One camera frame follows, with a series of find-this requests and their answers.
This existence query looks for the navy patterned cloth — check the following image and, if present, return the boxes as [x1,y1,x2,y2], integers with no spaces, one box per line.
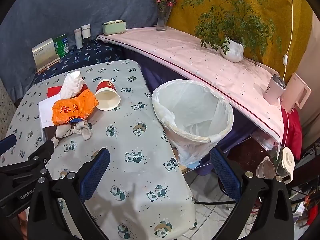
[31,40,125,85]

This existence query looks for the red paper cup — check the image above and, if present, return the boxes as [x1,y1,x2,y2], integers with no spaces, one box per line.
[95,79,120,111]

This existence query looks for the white lamp cable with switch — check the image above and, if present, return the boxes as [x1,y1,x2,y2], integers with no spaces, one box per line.
[281,0,295,81]

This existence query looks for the white paper sheet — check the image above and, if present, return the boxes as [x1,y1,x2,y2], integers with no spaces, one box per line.
[39,94,61,128]

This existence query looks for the green potted plant white pot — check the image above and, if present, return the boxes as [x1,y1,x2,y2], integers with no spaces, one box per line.
[181,0,282,61]

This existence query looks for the pink table cloth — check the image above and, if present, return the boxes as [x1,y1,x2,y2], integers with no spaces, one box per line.
[98,27,284,144]

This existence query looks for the panda print table cloth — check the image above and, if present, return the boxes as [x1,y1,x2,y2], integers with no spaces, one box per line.
[0,59,198,239]

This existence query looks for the orange plastic snack bag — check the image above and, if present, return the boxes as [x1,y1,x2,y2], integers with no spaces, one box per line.
[52,89,99,126]

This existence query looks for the glass vase pink flowers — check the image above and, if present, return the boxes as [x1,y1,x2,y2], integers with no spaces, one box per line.
[153,0,177,31]

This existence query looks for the white trash bin with liner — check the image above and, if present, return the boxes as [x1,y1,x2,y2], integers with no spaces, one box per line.
[152,80,234,166]

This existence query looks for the blue fabric backdrop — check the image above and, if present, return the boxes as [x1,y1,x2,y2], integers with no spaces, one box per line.
[0,0,176,100]

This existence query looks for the pink thermos cup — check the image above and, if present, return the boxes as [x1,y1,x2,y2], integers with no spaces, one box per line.
[263,74,286,105]

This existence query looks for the pink electric kettle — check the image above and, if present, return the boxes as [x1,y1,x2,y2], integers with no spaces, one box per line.
[280,73,311,113]

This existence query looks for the red wrapper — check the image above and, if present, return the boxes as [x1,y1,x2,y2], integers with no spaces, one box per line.
[47,84,88,98]

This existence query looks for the white small appliance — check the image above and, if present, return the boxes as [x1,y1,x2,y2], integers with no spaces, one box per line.
[256,147,295,184]

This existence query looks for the white jar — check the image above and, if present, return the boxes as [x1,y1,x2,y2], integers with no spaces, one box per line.
[81,24,91,39]

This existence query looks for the white tissue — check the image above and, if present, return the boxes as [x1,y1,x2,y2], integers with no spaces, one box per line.
[59,70,85,99]

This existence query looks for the red cloth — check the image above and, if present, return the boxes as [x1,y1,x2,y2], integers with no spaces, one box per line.
[281,107,303,160]

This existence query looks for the mint green tissue box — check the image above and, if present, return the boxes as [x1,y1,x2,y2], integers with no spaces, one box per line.
[102,20,126,35]

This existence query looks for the green tin can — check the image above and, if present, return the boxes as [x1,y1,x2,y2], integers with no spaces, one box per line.
[53,34,69,57]

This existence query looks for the white tube bottle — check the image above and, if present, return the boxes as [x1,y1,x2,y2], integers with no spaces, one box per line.
[74,28,83,49]

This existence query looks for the yellow fabric backdrop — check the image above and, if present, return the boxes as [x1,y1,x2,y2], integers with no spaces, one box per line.
[168,0,313,81]

